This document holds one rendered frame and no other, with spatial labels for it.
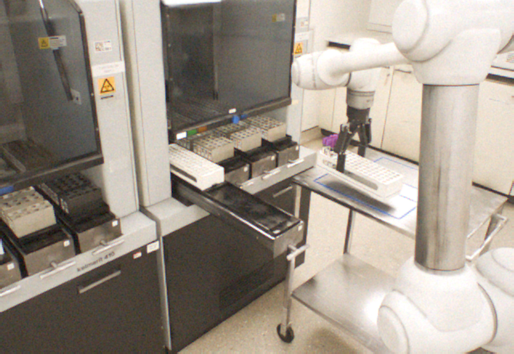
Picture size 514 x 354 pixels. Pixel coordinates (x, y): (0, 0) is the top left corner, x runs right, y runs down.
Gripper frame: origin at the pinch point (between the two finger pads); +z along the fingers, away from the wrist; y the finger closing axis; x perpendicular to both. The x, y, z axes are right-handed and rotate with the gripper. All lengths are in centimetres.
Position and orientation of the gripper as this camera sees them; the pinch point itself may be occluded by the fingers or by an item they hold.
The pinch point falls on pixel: (350, 161)
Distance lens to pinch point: 156.9
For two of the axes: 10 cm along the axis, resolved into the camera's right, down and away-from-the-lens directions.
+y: 7.7, -2.6, 5.8
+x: -6.4, -3.6, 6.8
